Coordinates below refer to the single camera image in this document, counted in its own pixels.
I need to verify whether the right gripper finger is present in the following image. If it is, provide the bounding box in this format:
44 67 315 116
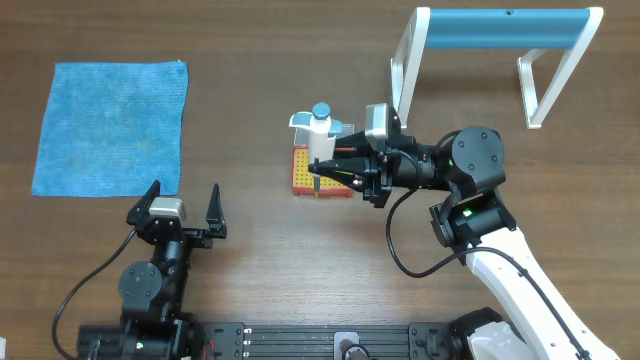
307 158 371 189
332 130 371 155

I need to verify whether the red and yellow tip box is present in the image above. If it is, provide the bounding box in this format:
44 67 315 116
291 123 356 199

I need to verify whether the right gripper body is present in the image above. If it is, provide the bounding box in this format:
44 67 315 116
363 133 421 209

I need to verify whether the mounting rail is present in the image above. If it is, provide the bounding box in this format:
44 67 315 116
77 322 461 360

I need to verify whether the black cable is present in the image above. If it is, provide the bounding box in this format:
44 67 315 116
51 227 139 360
384 185 526 279

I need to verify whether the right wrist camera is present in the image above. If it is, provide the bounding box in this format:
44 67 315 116
364 103 392 145

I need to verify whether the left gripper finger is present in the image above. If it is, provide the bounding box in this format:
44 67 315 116
126 179 162 227
205 182 228 239

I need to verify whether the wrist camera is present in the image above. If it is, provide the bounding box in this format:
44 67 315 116
364 103 392 145
148 196 188 223

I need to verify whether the white and blue stand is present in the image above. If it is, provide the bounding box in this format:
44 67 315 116
390 6 605 130

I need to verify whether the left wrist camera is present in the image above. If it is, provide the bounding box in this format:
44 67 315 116
148 196 188 223

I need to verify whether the blue cloth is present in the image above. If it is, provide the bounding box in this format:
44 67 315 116
31 60 190 198

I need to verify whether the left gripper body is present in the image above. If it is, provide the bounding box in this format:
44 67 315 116
134 217 229 250

